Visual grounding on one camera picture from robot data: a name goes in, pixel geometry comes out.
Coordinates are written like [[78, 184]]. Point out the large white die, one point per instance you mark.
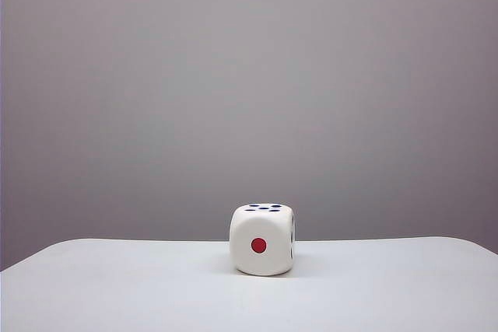
[[268, 260]]

